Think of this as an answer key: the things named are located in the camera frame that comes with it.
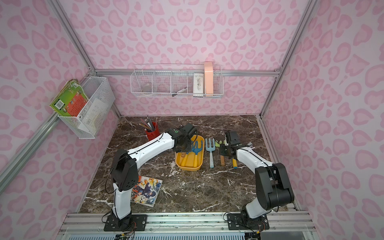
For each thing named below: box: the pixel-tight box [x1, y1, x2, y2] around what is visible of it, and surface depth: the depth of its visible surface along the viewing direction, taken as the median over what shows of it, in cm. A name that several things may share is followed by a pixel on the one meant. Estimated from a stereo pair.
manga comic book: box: [130, 175, 163, 208], surface depth 82 cm
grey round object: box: [141, 83, 152, 93], surface depth 99 cm
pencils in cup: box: [138, 115, 158, 132], surface depth 103 cm
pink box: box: [204, 61, 214, 96], surface depth 86 cm
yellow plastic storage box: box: [175, 135, 205, 172], surface depth 95 cm
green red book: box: [49, 78, 89, 117], surface depth 73 cm
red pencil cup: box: [145, 121, 161, 141], surface depth 103 cm
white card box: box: [193, 73, 204, 94], surface depth 94 cm
